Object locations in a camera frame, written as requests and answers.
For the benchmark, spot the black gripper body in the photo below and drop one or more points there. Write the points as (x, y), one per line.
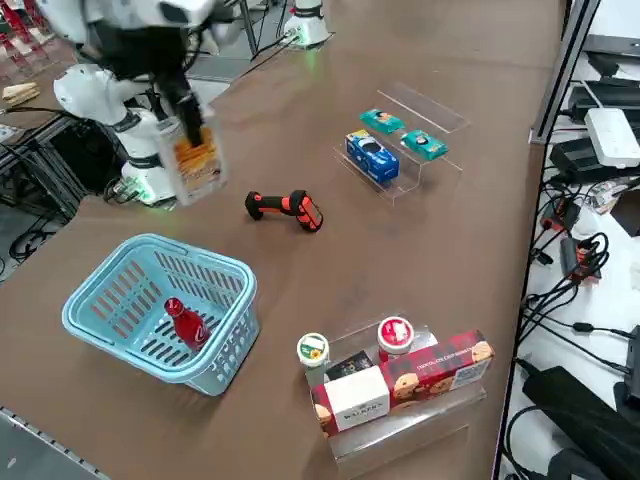
(145, 55)

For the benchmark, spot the white cookie box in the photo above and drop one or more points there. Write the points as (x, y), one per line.
(200, 170)

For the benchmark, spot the orange and black barcode scanner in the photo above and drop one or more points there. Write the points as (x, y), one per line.
(305, 212)

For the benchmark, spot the red Coca-Cola bottle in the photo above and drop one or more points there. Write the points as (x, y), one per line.
(190, 330)

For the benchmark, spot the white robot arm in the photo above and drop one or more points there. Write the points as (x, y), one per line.
(310, 25)
(90, 95)

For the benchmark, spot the blue plastic shopping basket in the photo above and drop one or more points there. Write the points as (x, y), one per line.
(150, 365)

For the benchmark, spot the dark metal stand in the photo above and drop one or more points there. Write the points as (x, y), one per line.
(255, 30)

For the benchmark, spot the black metal cart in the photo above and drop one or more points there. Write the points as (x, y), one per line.
(75, 150)

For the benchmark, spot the stack of wooden pieces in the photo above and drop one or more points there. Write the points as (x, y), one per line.
(20, 94)

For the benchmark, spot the red storage rack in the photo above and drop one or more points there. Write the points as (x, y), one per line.
(15, 20)

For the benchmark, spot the blue Oreo cookie packet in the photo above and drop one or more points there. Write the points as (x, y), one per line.
(372, 160)

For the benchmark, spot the teal snack packet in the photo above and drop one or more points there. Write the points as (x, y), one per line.
(425, 144)
(382, 120)

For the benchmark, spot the clear acrylic snack shelf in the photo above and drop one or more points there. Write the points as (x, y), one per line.
(430, 112)

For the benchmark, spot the green and white bottle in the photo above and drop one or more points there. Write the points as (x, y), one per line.
(314, 350)

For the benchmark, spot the small black packet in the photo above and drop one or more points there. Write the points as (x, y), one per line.
(350, 365)

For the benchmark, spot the red bottle with white cap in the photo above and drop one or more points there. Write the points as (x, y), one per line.
(396, 335)

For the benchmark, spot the red tartan shortbread box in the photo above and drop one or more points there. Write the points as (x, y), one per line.
(430, 370)

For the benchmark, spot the clear acrylic bottle shelf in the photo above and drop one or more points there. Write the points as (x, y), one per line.
(400, 430)

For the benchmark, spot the black and orange power strip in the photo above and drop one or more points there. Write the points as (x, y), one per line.
(562, 216)
(580, 260)

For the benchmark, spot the black power adapter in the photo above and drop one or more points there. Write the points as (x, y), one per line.
(585, 160)

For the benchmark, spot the black flat device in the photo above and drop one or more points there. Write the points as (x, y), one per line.
(605, 95)

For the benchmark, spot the large black power brick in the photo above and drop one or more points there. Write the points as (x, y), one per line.
(575, 400)

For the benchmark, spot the aluminium post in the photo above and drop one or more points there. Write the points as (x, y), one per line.
(565, 75)

